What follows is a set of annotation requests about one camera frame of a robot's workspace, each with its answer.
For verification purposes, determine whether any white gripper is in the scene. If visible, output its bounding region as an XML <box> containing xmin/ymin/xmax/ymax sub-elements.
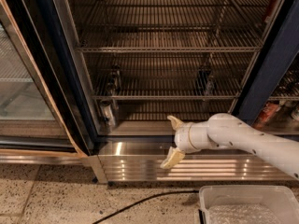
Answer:
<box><xmin>160</xmin><ymin>115</ymin><xmax>209</xmax><ymax>169</ymax></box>

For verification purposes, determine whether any silver redbull can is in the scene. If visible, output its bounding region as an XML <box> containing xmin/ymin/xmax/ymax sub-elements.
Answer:
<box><xmin>100</xmin><ymin>100</ymin><xmax>116</xmax><ymax>127</ymax></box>

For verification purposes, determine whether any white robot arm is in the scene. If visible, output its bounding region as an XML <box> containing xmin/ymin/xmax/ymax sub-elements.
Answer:
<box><xmin>161</xmin><ymin>113</ymin><xmax>299</xmax><ymax>178</ymax></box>

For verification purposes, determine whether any steel fridge base grille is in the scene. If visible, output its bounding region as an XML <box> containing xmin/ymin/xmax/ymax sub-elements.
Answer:
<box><xmin>88</xmin><ymin>142</ymin><xmax>293</xmax><ymax>183</ymax></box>

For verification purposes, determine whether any red can right compartment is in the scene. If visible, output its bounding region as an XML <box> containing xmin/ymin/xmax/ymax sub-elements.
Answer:
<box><xmin>252</xmin><ymin>101</ymin><xmax>279</xmax><ymax>129</ymax></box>

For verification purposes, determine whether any open glass fridge door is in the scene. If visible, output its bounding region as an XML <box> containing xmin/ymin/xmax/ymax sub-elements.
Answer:
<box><xmin>1</xmin><ymin>0</ymin><xmax>93</xmax><ymax>158</ymax></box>

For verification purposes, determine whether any dark blue fridge pillar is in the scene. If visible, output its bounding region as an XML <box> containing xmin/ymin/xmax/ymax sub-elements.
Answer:
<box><xmin>233</xmin><ymin>0</ymin><xmax>299</xmax><ymax>125</ymax></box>

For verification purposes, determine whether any translucent plastic bin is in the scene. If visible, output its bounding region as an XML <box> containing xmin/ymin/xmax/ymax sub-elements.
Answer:
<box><xmin>199</xmin><ymin>185</ymin><xmax>299</xmax><ymax>224</ymax></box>

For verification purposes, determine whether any black floor cable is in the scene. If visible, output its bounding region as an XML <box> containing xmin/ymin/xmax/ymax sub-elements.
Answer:
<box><xmin>92</xmin><ymin>189</ymin><xmax>200</xmax><ymax>224</ymax></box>

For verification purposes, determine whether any lower wire fridge shelf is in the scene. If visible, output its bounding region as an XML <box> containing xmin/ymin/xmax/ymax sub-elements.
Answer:
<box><xmin>93</xmin><ymin>53</ymin><xmax>250</xmax><ymax>100</ymax></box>

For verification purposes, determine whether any wire fridge shelf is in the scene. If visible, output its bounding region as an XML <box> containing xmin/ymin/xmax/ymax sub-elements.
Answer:
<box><xmin>93</xmin><ymin>53</ymin><xmax>250</xmax><ymax>100</ymax></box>
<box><xmin>71</xmin><ymin>0</ymin><xmax>269</xmax><ymax>53</ymax></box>

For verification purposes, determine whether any upper wire fridge shelf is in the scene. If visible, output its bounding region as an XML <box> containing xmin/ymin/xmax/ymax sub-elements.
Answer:
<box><xmin>71</xmin><ymin>0</ymin><xmax>269</xmax><ymax>53</ymax></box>

